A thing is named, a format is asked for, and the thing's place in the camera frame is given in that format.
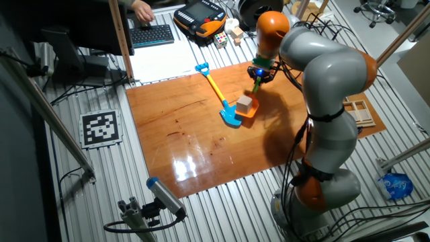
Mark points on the aluminium camera mount profile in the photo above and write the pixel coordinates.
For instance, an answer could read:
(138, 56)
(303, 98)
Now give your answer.
(134, 218)

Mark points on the wooden frame post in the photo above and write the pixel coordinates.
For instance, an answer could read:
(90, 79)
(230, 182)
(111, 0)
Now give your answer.
(121, 40)

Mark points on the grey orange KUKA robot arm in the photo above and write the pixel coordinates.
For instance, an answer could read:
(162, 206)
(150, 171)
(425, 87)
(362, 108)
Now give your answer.
(332, 84)

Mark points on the blue plastic bag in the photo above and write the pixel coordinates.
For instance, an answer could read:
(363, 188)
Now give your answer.
(396, 185)

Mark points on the brown cardboard box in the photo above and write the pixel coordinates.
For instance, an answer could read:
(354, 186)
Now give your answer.
(416, 70)

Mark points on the white paper sheets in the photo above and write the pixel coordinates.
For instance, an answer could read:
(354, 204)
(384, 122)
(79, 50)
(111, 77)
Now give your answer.
(161, 64)

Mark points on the black computer keyboard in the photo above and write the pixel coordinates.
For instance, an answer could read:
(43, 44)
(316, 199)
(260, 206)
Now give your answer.
(152, 35)

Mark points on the silver camera blue cap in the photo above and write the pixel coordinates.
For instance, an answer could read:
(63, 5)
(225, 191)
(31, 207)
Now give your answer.
(164, 195)

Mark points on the aluminium profile bar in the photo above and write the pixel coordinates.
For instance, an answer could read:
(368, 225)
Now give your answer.
(406, 153)

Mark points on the black white fiducial marker board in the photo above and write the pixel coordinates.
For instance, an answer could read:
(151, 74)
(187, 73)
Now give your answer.
(100, 128)

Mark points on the upright aluminium post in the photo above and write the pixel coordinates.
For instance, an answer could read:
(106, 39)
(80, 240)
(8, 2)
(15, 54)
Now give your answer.
(302, 6)

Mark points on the dark computer monitor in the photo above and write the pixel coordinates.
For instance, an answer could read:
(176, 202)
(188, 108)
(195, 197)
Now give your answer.
(80, 23)

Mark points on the black orange teach pendant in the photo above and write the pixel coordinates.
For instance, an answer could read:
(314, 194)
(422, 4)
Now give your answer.
(200, 15)

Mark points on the office chair base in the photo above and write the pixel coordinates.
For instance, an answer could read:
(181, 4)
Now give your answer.
(376, 10)

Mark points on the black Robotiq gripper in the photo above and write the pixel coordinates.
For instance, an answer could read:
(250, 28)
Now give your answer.
(260, 72)

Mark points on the slanted aluminium frame bar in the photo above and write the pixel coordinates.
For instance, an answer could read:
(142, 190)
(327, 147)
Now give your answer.
(50, 114)

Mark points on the small wooden block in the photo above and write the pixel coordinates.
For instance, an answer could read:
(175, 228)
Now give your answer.
(236, 33)

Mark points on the slanted wooden beam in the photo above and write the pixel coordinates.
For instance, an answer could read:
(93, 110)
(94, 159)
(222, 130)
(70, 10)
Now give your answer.
(403, 33)

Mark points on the colourful Rubik's cube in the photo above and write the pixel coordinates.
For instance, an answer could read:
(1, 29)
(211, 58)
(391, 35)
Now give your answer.
(221, 39)

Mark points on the white rounded object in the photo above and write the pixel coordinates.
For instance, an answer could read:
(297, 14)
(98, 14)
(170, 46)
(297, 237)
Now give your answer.
(231, 24)

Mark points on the person's bare hand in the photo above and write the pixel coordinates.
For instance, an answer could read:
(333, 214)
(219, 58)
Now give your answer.
(142, 11)

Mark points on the large brown wooden board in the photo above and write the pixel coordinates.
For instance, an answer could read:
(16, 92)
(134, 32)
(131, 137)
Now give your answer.
(201, 151)

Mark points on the tiny wooden block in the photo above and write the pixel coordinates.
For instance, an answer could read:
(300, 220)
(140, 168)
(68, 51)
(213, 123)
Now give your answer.
(237, 41)

